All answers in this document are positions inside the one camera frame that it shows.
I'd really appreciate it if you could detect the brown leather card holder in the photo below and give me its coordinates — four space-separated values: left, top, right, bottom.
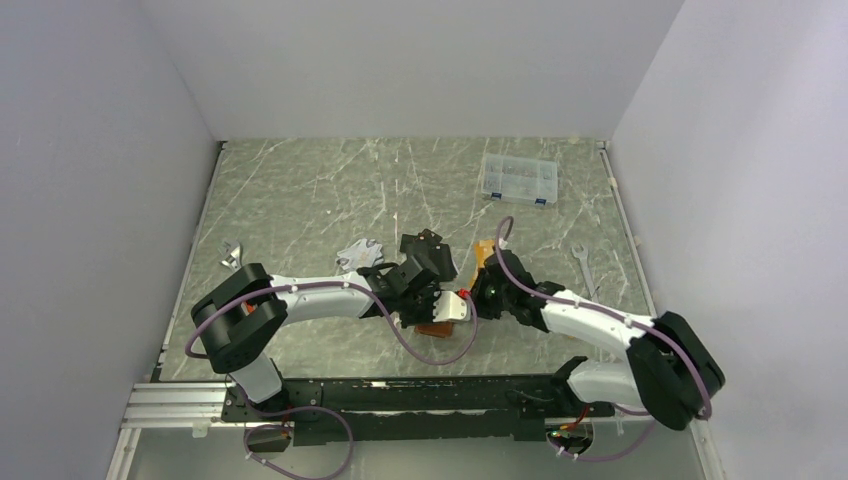
415 322 454 339

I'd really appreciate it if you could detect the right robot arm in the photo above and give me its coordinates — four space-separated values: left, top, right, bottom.
471 250 726 431

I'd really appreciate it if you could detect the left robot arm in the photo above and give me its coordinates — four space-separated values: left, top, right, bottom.
191 254 470 420

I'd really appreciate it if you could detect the orange card stack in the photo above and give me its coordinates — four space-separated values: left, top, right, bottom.
470 239 496 287

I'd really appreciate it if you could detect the silver open-end spanner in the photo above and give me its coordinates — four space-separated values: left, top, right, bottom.
571 244 598 302

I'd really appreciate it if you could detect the clear plastic organizer box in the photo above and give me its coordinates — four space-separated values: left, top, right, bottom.
481 153 559 207

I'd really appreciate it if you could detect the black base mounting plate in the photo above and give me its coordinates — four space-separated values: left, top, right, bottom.
221 374 614 446

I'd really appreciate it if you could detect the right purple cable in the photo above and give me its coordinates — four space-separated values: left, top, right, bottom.
494 215 714 464

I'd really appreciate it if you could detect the purple cable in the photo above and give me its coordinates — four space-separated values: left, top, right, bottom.
494 215 714 464
184 280 480 480

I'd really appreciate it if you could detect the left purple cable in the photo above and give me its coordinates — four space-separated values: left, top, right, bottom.
184 280 480 480

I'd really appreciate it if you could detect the red handled adjustable wrench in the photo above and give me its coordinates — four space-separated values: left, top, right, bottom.
219 240 242 272

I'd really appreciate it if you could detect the aluminium rail frame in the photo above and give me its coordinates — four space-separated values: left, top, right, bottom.
105 377 727 480

